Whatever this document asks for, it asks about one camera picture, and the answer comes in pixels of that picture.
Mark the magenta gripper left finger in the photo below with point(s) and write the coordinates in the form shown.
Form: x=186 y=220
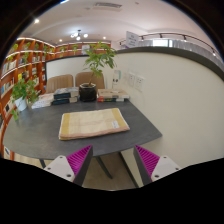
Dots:
x=73 y=167

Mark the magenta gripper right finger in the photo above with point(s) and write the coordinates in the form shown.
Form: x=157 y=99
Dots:
x=151 y=166

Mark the yellow folded towel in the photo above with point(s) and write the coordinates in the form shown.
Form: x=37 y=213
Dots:
x=87 y=124

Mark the dark book stack left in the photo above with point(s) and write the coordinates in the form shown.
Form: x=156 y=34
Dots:
x=65 y=95

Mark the white patterned book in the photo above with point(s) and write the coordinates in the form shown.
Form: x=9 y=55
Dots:
x=43 y=101

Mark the book stack right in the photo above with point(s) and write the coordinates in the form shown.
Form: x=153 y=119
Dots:
x=112 y=95

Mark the beige chair left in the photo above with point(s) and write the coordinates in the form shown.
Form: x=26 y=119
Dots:
x=58 y=82

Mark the beige chair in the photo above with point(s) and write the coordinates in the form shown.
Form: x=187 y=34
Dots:
x=86 y=77
x=58 y=82

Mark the beige chair right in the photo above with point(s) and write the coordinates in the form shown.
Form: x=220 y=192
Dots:
x=86 y=77

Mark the white pot leafy plant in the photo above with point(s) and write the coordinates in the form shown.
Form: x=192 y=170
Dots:
x=23 y=93

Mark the orange wooden bookshelf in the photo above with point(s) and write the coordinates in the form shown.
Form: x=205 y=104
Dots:
x=31 y=58

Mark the black pot green plant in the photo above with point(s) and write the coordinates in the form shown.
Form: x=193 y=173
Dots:
x=99 y=56

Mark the white hanging sign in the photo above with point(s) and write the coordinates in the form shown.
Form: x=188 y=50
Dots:
x=132 y=39

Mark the ceiling lamp cluster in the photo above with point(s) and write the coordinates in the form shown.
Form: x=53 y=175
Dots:
x=78 y=35

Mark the white wall socket panel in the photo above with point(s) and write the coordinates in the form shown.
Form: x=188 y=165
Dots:
x=135 y=81

